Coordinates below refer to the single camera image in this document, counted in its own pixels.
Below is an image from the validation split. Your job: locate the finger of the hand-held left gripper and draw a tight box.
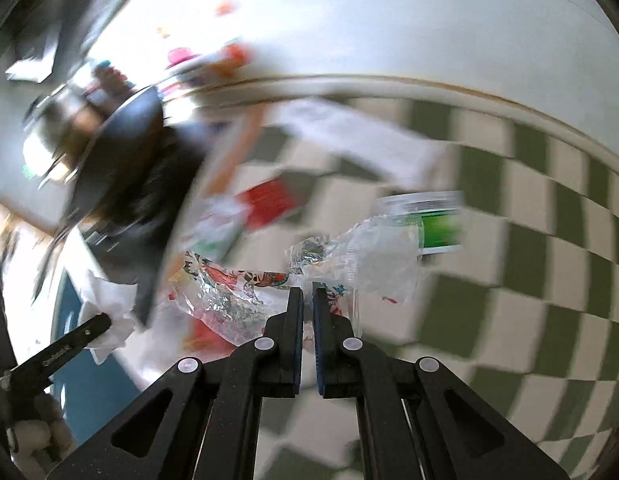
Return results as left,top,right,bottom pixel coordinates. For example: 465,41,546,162
0,313,113,402

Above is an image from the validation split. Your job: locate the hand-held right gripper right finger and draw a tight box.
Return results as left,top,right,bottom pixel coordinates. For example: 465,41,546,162
313,283,571,480

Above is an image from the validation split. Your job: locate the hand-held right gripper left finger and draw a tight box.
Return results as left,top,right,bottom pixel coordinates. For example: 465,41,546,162
46,287,304,480

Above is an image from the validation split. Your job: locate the white tissue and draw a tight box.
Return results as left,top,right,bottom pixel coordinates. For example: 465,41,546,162
79,269,140,365

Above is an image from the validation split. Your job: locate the clear plastic wrapper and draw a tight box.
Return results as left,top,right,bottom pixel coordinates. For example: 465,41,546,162
288,215,424,341

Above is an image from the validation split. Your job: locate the person's left hand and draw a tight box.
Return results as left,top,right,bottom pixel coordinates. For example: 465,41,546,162
12,394,74,467

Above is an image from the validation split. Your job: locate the colourful printed foil wrapper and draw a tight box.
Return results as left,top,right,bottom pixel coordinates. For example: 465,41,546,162
166,250,350,348

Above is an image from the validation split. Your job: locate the red snack packet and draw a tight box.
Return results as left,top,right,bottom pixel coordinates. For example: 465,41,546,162
236,172,307,231

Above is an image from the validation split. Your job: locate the green white crumpled wrapper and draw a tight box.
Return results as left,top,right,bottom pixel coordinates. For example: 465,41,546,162
186,195,250,261

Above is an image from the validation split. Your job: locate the clear container with green label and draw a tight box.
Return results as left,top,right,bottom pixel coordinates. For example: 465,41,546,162
372,191,467,256

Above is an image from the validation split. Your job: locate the green white checkered tablecloth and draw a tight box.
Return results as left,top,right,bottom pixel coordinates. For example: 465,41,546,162
139,80,619,480

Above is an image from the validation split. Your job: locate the orange stick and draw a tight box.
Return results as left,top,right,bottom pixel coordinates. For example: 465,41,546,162
204,110,265,198

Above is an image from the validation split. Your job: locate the white paper sheet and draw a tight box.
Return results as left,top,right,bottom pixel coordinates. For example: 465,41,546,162
276,97,440,188

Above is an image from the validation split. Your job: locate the metal pot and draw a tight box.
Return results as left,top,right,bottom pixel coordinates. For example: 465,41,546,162
22,77,140,183

